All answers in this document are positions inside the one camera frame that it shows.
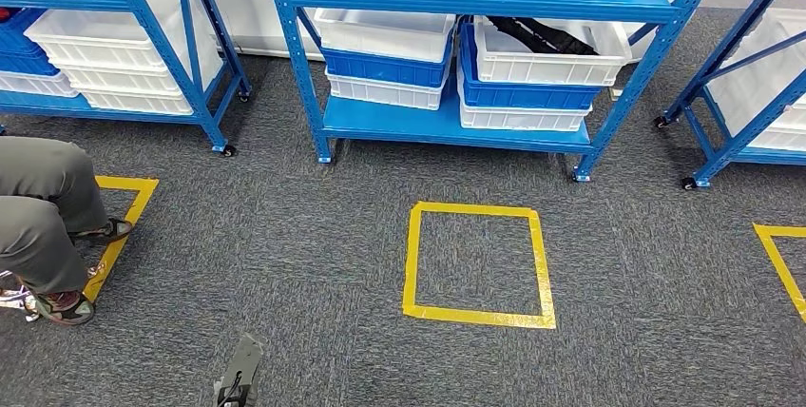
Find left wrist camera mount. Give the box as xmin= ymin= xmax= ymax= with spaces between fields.
xmin=214 ymin=333 xmax=266 ymax=407

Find black parts in crate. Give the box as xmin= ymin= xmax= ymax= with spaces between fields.
xmin=488 ymin=15 xmax=600 ymax=56

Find yellow floor tape square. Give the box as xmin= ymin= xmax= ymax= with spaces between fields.
xmin=82 ymin=176 xmax=160 ymax=304
xmin=402 ymin=201 xmax=557 ymax=330
xmin=753 ymin=223 xmax=806 ymax=323

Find stacked white plastic crates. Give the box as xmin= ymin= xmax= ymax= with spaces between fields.
xmin=25 ymin=0 xmax=224 ymax=117
xmin=708 ymin=8 xmax=806 ymax=153

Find person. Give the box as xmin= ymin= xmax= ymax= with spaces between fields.
xmin=0 ymin=136 xmax=135 ymax=326

